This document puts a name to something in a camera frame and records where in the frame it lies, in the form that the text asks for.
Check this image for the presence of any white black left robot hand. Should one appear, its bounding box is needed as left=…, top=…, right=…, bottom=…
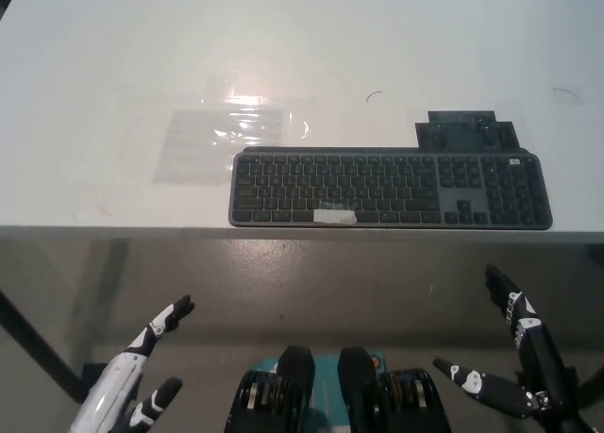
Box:
left=68, top=294, right=196, bottom=433

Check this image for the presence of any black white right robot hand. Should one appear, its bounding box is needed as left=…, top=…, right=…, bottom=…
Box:
left=432, top=262, right=580, bottom=421

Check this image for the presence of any teal robot torso plate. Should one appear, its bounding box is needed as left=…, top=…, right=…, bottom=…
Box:
left=246, top=351, right=386, bottom=433

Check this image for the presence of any dark grey computer keyboard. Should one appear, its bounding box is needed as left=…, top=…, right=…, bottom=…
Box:
left=227, top=145, right=554, bottom=230

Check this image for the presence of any black table leg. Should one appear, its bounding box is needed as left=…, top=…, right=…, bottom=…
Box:
left=0, top=288, right=108, bottom=405

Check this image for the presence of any black rectangular patch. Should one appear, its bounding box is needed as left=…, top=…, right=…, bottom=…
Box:
left=413, top=109, right=519, bottom=152

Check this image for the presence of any white tape strip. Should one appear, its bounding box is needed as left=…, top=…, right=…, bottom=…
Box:
left=312, top=209, right=358, bottom=226

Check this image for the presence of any paper sheet in plastic sleeve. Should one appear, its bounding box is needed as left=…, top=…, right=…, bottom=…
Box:
left=151, top=108, right=285, bottom=187

